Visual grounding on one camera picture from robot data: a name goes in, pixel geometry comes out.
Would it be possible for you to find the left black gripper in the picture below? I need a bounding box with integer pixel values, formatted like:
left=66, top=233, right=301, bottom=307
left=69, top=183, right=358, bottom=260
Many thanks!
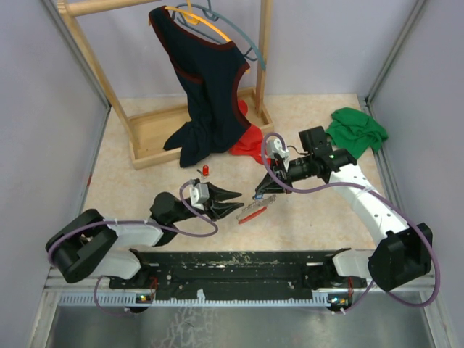
left=170, top=181, right=244, bottom=223

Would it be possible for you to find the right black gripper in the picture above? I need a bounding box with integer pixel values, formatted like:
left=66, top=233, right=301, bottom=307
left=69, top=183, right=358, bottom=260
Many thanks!
left=256, top=154, right=315, bottom=194

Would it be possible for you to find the metal key holder red handle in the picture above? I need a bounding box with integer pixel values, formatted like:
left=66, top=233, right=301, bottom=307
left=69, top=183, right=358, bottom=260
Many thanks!
left=236, top=194, right=277, bottom=225

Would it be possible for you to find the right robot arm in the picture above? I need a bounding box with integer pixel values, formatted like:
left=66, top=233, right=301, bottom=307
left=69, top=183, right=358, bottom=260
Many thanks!
left=255, top=126, right=433, bottom=291

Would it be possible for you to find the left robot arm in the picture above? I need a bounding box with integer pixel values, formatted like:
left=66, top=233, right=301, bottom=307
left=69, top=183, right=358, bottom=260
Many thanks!
left=45, top=179, right=243, bottom=288

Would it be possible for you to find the key with red tag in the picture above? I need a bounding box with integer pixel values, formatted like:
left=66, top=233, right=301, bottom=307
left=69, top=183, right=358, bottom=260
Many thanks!
left=196, top=165, right=210, bottom=178

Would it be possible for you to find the red cloth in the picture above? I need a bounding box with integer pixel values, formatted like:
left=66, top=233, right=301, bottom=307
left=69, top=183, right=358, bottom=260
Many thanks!
left=224, top=97, right=270, bottom=165

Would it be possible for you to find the wooden clothes rack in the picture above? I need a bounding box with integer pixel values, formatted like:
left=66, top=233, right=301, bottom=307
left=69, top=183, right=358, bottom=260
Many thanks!
left=56, top=1, right=274, bottom=170

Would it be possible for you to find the green cloth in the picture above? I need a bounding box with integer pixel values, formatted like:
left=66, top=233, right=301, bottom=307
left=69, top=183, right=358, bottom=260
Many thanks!
left=326, top=107, right=389, bottom=160

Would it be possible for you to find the dark navy shirt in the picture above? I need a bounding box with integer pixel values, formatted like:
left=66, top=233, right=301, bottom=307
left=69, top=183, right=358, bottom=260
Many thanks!
left=149, top=7, right=251, bottom=168

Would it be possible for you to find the teal hanger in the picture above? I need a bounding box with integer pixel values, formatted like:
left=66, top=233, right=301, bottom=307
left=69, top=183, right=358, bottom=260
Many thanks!
left=167, top=1, right=267, bottom=71

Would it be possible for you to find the yellow hanger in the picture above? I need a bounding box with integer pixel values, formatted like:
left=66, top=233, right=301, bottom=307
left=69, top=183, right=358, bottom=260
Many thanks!
left=149, top=4, right=250, bottom=79

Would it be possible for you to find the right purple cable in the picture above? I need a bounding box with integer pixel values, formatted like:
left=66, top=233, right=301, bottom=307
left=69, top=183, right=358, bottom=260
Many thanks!
left=260, top=132, right=442, bottom=315

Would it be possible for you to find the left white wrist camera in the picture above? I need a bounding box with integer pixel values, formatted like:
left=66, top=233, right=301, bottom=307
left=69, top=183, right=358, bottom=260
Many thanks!
left=189, top=182, right=210, bottom=210

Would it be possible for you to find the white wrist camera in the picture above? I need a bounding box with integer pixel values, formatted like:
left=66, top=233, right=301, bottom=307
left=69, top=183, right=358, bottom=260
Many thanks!
left=266, top=138, right=289, bottom=160
left=189, top=182, right=210, bottom=210

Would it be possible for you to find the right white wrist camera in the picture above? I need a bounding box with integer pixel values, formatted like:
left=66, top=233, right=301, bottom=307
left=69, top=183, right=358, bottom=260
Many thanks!
left=266, top=138, right=289, bottom=160

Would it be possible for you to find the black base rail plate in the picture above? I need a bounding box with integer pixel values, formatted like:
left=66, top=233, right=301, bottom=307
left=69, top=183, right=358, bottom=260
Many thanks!
left=109, top=251, right=367, bottom=301

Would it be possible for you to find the white toothed cable duct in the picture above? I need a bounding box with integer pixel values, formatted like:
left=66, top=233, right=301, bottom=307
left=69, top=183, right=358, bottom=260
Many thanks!
left=57, top=293, right=334, bottom=309

